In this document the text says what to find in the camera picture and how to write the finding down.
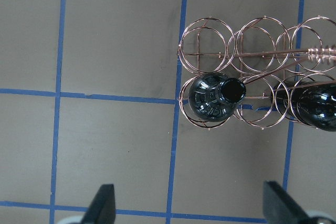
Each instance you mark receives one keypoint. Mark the copper wire wine basket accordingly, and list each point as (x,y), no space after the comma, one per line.
(262,53)

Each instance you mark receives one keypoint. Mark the dark wine bottle near handle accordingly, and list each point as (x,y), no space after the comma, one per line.
(312,104)

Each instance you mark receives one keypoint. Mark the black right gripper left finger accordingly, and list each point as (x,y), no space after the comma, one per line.
(102,208)

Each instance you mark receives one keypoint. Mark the dark wine bottle basket end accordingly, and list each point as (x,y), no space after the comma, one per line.
(214,96)

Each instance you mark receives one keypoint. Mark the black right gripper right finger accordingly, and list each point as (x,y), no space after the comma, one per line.
(279,207)

